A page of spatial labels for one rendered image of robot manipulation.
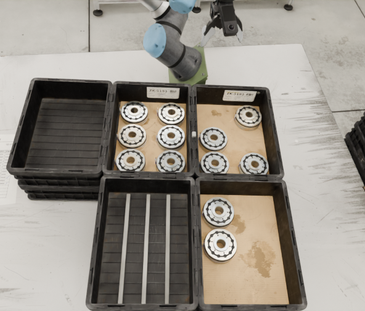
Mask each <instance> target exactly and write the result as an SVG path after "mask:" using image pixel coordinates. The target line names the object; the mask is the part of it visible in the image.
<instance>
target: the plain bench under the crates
mask: <svg viewBox="0 0 365 311"><path fill-rule="evenodd" d="M204 52H205V59H206V64H207V71H208V77H207V78H208V79H207V80H206V83H205V84H206V85H231V86H260V87H267V88H268V89H269V90H270V95H271V101H272V105H273V112H274V118H275V123H276V129H277V135H278V140H279V146H280V150H281V157H282V163H283V167H284V177H283V179H282V180H284V181H285V182H286V185H287V191H288V195H289V202H290V208H291V212H292V219H293V225H294V230H295V236H296V240H297V247H298V253H299V257H300V264H301V270H302V275H303V281H304V285H305V292H306V298H307V302H308V305H307V307H306V309H304V310H302V311H365V187H364V184H363V181H362V179H361V177H360V175H359V173H358V170H357V168H356V165H355V163H354V162H353V159H352V157H351V154H350V152H349V150H348V148H347V145H346V143H345V141H344V138H343V136H342V134H341V132H340V129H339V127H338V125H337V122H336V121H335V118H334V116H333V113H332V111H331V109H330V107H329V104H328V102H327V100H326V97H325V95H324V93H323V91H322V88H321V86H320V84H319V82H318V79H317V77H316V75H315V72H314V70H313V68H312V66H311V64H310V61H309V59H308V56H307V55H306V52H305V50H304V48H303V45H302V44H300V43H293V44H264V45H249V46H220V47H205V48H204ZM33 78H66V79H82V80H108V81H111V82H112V84H113V83H114V82H115V81H141V82H156V83H169V75H168V67H167V66H165V65H163V64H162V63H161V62H159V61H158V60H157V59H155V58H154V57H152V56H151V55H150V54H149V53H148V52H146V50H132V51H102V52H74V53H58V54H29V55H14V56H0V135H15V134H16V131H17V127H18V123H19V120H20V116H21V113H22V109H23V105H24V103H25V99H26V96H27V92H28V88H29V85H30V81H31V80H32V79H33ZM27 195H28V194H27V193H25V192H24V190H22V189H20V187H19V186H18V184H17V193H16V202H15V204H6V205H0V311H91V310H89V309H88V308H87V307H86V304H85V302H86V292H87V287H88V277H89V268H90V262H91V252H92V243H93V237H94V228H95V222H96V213H97V203H98V201H59V200H31V199H29V198H28V197H27Z"/></svg>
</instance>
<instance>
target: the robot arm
mask: <svg viewBox="0 0 365 311"><path fill-rule="evenodd" d="M138 1H139V2H140V3H141V4H143V5H144V6H145V7H146V8H148V10H150V16H151V17H152V18H153V19H154V20H155V21H156V23H155V24H153V25H151V26H150V27H149V28H148V31H146V33H145V35H144V39H143V46H144V49H145V50H146V52H148V53H149V54H150V55H151V56H152V57H154V58H155V59H157V60H158V61H159V62H161V63H162V64H163V65H165V66H167V67H168V68H169V70H170V71H171V73H172V74H173V76H174V77H175V78H176V79H177V80H179V81H187V80H189V79H191V78H192V77H193V76H194V75H195V74H196V73H197V71H198V70H199V68H200V66H201V63H202V55H201V53H200V52H199V51H198V50H196V49H195V48H192V47H189V46H186V45H184V44H182V42H180V38H181V35H182V32H183V29H184V26H185V24H186V21H187V19H188V16H189V12H190V11H191V10H192V9H193V7H194V5H195V2H196V0H138ZM233 1H234V0H216V1H212V2H211V4H210V17H211V20H210V21H209V22H208V23H207V26H203V28H202V39H201V42H200V46H201V47H203V46H205V45H206V43H207V41H209V39H210V37H211V36H213V35H214V34H215V33H216V31H215V27H217V28H219V29H223V35H224V36H225V37H227V36H235V35H236V36H237V37H238V40H239V42H240V43H241V42H242V38H243V30H242V22H241V21H240V18H238V17H237V15H236V14H235V9H234V5H233ZM215 2H216V3H215Z"/></svg>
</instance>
